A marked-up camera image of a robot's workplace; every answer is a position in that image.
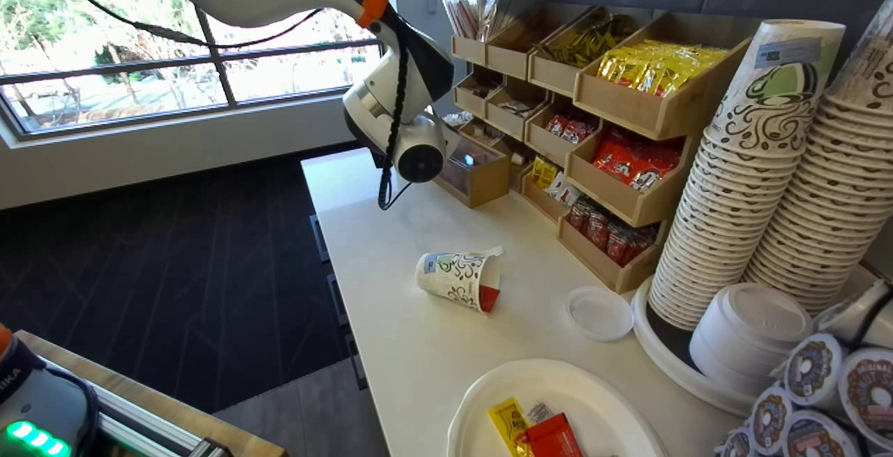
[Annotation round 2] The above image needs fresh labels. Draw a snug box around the tiered wooden condiment rack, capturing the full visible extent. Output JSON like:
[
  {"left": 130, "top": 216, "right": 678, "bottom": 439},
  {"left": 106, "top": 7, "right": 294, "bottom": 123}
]
[{"left": 450, "top": 2, "right": 763, "bottom": 295}]

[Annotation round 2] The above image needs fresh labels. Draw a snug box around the yellow sachet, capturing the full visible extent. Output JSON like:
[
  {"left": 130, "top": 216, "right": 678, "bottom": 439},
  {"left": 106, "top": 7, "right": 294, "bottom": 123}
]
[{"left": 487, "top": 397, "right": 536, "bottom": 457}]

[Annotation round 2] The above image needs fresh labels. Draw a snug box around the window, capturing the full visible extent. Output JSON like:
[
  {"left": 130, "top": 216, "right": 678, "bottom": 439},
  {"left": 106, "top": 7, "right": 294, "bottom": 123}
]
[{"left": 0, "top": 0, "right": 384, "bottom": 142}]

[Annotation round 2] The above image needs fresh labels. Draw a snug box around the printed paper cup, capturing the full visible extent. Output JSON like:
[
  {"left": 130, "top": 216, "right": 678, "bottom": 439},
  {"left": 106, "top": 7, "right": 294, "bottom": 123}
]
[{"left": 416, "top": 246, "right": 504, "bottom": 314}]

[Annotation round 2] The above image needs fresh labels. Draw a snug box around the heap of dark yellow packets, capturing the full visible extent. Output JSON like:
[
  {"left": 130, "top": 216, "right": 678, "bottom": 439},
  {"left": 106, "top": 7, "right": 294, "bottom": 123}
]
[{"left": 548, "top": 13, "right": 640, "bottom": 68}]

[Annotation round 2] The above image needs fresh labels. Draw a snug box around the white oval plate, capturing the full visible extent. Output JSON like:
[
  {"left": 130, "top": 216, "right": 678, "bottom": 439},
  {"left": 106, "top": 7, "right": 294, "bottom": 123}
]
[{"left": 446, "top": 359, "right": 670, "bottom": 457}]

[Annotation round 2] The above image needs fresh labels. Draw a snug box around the small wooden box rack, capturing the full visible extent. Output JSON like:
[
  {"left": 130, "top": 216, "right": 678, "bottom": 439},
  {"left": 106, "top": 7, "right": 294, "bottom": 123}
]
[{"left": 435, "top": 133, "right": 511, "bottom": 209}]

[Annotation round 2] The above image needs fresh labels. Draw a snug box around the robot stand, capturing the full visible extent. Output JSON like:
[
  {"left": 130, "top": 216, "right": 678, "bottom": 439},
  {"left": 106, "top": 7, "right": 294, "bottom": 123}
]
[{"left": 0, "top": 330, "right": 288, "bottom": 457}]

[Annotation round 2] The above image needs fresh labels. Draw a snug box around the heap of brown packets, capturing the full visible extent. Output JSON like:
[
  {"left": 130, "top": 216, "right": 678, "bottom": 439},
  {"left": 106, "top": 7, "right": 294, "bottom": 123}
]
[{"left": 504, "top": 9, "right": 567, "bottom": 53}]

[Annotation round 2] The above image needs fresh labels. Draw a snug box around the heap of small yellow packets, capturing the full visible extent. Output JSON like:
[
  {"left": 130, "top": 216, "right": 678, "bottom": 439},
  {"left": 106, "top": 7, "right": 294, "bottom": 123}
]
[{"left": 530, "top": 157, "right": 560, "bottom": 190}]

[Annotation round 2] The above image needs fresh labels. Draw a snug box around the heap of white red packets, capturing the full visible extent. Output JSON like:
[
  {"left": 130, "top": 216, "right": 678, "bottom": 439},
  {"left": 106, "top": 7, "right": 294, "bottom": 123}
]
[{"left": 546, "top": 172, "right": 583, "bottom": 208}]

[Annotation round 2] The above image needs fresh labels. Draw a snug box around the heap of large red packets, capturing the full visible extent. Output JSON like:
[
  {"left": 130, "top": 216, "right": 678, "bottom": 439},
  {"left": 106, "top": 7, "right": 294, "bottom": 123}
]
[{"left": 592, "top": 129, "right": 683, "bottom": 193}]

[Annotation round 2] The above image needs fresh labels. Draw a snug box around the heap of small red packets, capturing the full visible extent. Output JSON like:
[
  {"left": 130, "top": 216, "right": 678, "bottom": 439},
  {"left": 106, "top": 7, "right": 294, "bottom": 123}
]
[{"left": 546, "top": 112, "right": 598, "bottom": 145}]

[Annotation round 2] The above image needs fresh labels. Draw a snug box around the bundle of wrapped straws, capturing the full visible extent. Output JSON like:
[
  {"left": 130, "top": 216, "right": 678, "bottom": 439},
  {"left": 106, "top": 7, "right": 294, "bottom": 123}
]
[{"left": 435, "top": 0, "right": 546, "bottom": 43}]

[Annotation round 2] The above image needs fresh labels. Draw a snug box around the clear rack lid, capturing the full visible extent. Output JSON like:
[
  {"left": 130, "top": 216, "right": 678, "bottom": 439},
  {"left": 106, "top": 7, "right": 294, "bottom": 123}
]
[{"left": 440, "top": 134, "right": 508, "bottom": 182}]

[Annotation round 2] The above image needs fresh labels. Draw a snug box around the dark drawer handle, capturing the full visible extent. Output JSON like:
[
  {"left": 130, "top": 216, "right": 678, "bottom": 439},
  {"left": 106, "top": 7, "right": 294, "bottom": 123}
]
[
  {"left": 310, "top": 215, "right": 331, "bottom": 264},
  {"left": 327, "top": 274, "right": 350, "bottom": 328},
  {"left": 345, "top": 334, "right": 369, "bottom": 391}
]

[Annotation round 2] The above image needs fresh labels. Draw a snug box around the coffee pod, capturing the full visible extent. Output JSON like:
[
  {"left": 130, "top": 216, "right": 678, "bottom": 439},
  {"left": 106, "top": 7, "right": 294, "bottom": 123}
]
[
  {"left": 749, "top": 383, "right": 796, "bottom": 457},
  {"left": 781, "top": 410, "right": 863, "bottom": 457},
  {"left": 837, "top": 347, "right": 893, "bottom": 449},
  {"left": 714, "top": 427, "right": 758, "bottom": 457},
  {"left": 783, "top": 333, "right": 846, "bottom": 410}
]

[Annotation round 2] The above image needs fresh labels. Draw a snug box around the row of red packets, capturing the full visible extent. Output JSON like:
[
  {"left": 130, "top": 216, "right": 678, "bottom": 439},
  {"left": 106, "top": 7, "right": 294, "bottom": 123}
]
[{"left": 566, "top": 199, "right": 658, "bottom": 267}]

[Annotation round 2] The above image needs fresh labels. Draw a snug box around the clear plastic cup lid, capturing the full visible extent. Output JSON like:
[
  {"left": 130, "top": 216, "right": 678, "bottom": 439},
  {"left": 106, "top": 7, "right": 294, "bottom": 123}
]
[{"left": 566, "top": 285, "right": 635, "bottom": 343}]

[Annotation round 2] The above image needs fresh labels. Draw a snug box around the stack of printed paper cups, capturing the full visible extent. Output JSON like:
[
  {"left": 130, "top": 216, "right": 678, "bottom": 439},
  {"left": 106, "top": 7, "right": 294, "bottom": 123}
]
[
  {"left": 741, "top": 0, "right": 893, "bottom": 317},
  {"left": 647, "top": 19, "right": 847, "bottom": 332}
]

